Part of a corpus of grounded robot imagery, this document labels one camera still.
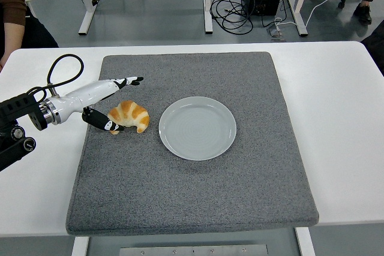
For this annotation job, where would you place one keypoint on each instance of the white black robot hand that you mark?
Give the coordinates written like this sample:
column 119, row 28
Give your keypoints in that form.
column 87, row 92

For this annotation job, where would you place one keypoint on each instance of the grey floor socket box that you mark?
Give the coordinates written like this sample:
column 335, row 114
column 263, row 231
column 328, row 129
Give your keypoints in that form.
column 275, row 33

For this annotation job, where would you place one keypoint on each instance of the grey metal plate with screws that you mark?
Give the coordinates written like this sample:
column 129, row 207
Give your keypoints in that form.
column 192, row 250

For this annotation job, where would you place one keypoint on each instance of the person's forearm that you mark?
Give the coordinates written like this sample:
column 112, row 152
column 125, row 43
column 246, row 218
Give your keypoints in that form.
column 12, row 40

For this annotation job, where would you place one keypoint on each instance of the grey felt mat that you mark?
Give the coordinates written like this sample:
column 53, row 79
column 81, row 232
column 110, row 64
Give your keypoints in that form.
column 195, row 193

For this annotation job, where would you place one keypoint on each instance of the grey round plate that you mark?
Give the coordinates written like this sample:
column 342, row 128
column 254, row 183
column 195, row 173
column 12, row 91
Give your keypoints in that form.
column 198, row 130

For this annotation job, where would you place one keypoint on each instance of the white table leg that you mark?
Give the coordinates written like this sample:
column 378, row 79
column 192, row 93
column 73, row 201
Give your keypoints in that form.
column 79, row 247
column 305, row 242

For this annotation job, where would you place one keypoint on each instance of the black fabric object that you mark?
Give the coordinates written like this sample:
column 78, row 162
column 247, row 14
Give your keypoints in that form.
column 376, row 52

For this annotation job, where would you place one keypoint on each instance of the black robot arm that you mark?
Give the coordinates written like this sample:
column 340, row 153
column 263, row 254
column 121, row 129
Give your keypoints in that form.
column 18, row 106

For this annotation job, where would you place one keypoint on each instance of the golden croissant bread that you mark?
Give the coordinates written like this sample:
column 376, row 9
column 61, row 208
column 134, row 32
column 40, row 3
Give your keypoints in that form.
column 132, row 112

